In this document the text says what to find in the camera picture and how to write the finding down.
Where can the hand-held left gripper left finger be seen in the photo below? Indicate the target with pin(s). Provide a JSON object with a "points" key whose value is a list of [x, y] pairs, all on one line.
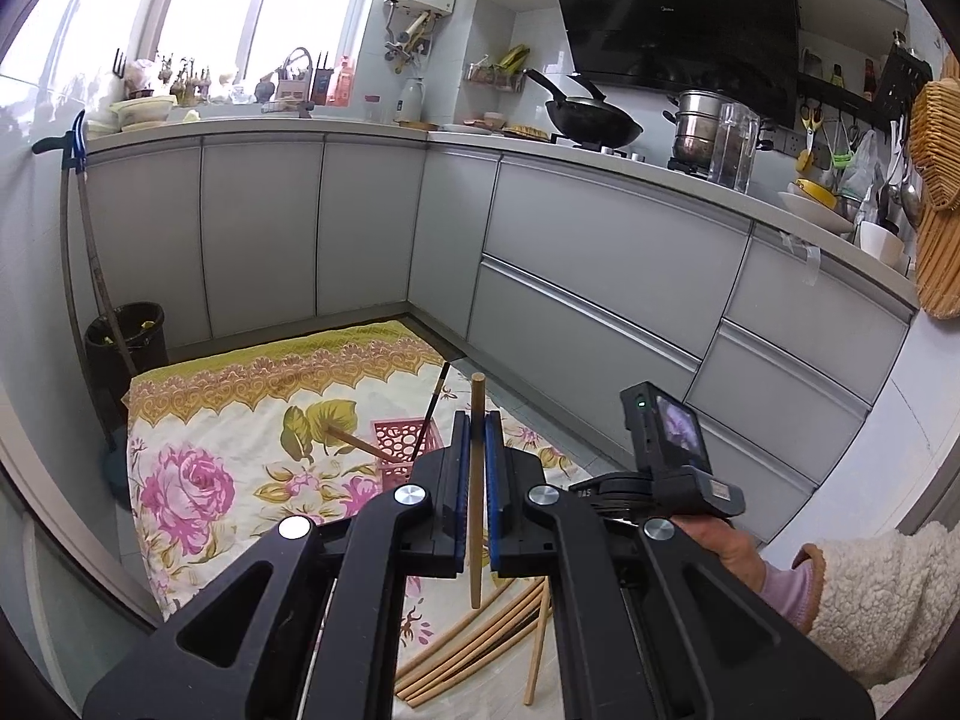
{"points": [[462, 510]]}

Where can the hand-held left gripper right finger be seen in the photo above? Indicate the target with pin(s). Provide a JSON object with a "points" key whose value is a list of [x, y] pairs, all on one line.
{"points": [[491, 510]]}

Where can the light wooden chopstick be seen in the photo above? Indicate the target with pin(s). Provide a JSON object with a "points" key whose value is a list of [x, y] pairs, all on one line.
{"points": [[352, 439], [477, 465]]}

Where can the pink plastic utensil basket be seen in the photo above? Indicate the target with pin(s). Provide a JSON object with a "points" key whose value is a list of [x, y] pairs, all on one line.
{"points": [[397, 439]]}

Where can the black chopstick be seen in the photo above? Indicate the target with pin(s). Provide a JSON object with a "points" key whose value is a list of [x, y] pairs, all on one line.
{"points": [[433, 409]]}

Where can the bunch of wooden chopsticks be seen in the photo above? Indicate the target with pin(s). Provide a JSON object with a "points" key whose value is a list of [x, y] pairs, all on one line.
{"points": [[450, 660]]}

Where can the person's right forearm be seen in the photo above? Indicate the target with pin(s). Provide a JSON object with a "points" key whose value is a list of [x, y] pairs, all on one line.
{"points": [[885, 600]]}

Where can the person's right hand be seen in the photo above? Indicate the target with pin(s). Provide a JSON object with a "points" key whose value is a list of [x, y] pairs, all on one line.
{"points": [[724, 547]]}

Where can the grey kitchen cabinets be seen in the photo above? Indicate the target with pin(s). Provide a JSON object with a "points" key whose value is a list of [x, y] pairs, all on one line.
{"points": [[585, 255]]}

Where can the floral printed blanket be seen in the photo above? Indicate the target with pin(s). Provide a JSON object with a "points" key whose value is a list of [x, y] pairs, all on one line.
{"points": [[225, 540]]}

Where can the white plates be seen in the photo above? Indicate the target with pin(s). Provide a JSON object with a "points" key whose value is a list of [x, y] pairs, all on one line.
{"points": [[814, 217]]}

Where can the white cup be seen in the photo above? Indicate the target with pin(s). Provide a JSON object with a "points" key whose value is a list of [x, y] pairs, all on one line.
{"points": [[881, 244]]}

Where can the gas stove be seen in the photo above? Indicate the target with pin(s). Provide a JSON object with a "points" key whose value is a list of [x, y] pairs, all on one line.
{"points": [[637, 155]]}

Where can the yellow bowl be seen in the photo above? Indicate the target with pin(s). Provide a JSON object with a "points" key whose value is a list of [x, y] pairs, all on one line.
{"points": [[817, 191]]}

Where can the clear glass pitcher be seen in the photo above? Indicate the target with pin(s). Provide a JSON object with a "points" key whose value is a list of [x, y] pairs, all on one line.
{"points": [[731, 150]]}

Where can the steel stock pot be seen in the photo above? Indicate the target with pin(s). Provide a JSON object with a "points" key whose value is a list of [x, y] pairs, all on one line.
{"points": [[697, 127]]}

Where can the black wok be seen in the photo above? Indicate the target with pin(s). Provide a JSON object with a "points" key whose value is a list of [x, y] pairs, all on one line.
{"points": [[592, 120]]}

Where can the black trash bin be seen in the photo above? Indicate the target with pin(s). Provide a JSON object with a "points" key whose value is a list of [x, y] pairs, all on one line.
{"points": [[142, 352]]}

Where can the woven bamboo tray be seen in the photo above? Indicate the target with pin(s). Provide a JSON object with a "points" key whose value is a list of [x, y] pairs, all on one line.
{"points": [[937, 165]]}

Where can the white thermos jug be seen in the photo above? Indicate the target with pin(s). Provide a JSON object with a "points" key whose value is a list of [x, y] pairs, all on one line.
{"points": [[410, 101]]}

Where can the black range hood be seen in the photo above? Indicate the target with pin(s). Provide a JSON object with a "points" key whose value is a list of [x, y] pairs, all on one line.
{"points": [[675, 15]]}

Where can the red plastic bottle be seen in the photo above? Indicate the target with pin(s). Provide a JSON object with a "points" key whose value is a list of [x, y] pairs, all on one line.
{"points": [[340, 82]]}

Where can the stacked pale bowls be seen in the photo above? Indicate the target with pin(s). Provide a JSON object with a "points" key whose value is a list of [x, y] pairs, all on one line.
{"points": [[142, 112]]}

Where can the kitchen window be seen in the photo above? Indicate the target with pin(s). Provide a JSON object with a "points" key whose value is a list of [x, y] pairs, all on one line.
{"points": [[210, 7]]}

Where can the black wall shelf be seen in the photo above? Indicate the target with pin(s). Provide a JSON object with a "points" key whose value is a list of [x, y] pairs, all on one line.
{"points": [[832, 94]]}

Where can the wall spice rack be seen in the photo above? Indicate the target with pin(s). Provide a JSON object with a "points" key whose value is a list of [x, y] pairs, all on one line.
{"points": [[495, 75]]}

